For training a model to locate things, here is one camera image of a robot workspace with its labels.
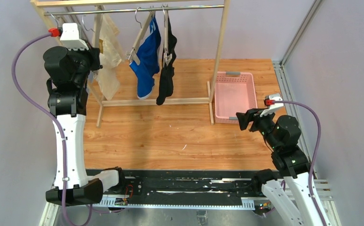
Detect beige clip hanger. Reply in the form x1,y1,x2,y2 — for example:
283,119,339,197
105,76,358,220
82,14,103,48

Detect beige underwear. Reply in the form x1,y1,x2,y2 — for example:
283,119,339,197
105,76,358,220
96,14,125,100

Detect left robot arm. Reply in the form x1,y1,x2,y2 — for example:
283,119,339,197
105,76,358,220
43,46,126,207

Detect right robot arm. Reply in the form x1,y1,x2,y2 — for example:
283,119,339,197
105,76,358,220
236,109,331,226

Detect hanger holding blue underwear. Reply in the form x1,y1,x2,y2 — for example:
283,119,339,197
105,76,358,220
127,7,155,65

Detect blue underwear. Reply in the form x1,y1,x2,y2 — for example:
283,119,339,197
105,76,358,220
129,16,161,100

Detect hanger holding black underwear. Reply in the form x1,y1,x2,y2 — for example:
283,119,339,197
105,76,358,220
162,5,172,67

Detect black underwear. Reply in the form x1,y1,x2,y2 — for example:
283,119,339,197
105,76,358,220
156,18,177,105

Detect pink plastic basket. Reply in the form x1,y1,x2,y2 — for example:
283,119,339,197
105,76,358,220
214,72,258,124

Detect wooden clothes rack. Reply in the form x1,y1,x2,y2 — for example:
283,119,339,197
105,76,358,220
30,0,231,128

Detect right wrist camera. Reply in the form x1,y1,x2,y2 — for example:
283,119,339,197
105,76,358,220
260,93,284,117

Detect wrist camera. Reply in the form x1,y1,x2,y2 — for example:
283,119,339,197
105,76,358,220
260,93,284,117
60,23,89,51

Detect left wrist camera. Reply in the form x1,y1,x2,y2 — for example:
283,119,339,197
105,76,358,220
60,23,89,51

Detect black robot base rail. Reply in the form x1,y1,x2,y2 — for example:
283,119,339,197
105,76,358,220
94,169,274,217

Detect aluminium frame post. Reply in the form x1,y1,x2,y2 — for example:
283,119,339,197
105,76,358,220
279,0,324,67

